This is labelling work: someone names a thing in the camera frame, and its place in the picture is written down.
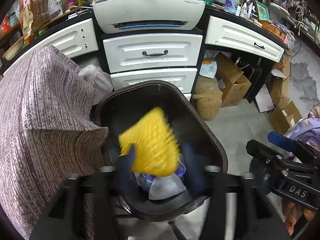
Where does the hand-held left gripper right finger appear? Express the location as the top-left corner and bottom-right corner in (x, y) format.
(182, 142), (292, 240)

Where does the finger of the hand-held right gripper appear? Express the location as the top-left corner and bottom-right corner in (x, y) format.
(246, 139), (283, 165)
(267, 131), (320, 156)

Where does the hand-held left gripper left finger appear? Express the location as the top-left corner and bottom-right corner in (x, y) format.
(30, 144), (137, 240)

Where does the purple plastic bag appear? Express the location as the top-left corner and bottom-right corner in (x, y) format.
(142, 164), (187, 183)

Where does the grey purple trash item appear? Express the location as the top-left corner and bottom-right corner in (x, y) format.
(134, 172), (187, 201)

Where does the dark brown trash bin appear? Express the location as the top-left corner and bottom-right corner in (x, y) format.
(96, 80), (228, 222)

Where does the yellow sponge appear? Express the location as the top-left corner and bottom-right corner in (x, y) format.
(117, 106), (181, 178)

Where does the person's right hand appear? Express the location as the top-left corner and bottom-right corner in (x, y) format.
(284, 201), (317, 235)

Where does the small cardboard box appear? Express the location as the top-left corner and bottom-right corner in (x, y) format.
(268, 98), (303, 136)

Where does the purple floral cloth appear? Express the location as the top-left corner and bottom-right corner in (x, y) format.
(287, 102), (320, 153)

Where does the white flat parcel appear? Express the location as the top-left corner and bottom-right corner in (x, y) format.
(254, 83), (275, 113)

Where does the black bag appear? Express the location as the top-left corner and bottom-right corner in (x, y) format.
(246, 63), (263, 103)

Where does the black rod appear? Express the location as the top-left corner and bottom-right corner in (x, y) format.
(168, 219), (187, 240)

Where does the tan burlap sack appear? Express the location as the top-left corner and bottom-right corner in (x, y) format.
(192, 76), (223, 120)

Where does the large open cardboard box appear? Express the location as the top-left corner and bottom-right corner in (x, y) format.
(214, 52), (252, 108)

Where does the translucent plastic bag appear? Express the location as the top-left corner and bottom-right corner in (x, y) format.
(78, 64), (115, 105)

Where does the purple striped tablecloth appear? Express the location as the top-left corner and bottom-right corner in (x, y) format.
(0, 45), (110, 240)

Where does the white paper bag orange print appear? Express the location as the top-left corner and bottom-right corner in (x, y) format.
(199, 51), (218, 79)

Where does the wicker basket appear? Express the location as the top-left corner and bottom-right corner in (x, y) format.
(261, 19), (287, 42)

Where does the white printer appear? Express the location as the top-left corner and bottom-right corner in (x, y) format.
(91, 0), (207, 35)

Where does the cream bowl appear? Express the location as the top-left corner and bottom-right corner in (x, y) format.
(2, 38), (25, 61)

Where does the wooden shelf rack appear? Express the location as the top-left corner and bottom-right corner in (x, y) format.
(28, 0), (83, 28)

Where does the wide white drawer black handle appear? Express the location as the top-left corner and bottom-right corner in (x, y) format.
(204, 15), (286, 63)

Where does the green picture frame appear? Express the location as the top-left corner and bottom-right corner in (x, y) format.
(254, 1), (271, 21)

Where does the white drawer without handle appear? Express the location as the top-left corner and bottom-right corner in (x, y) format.
(32, 18), (99, 60)

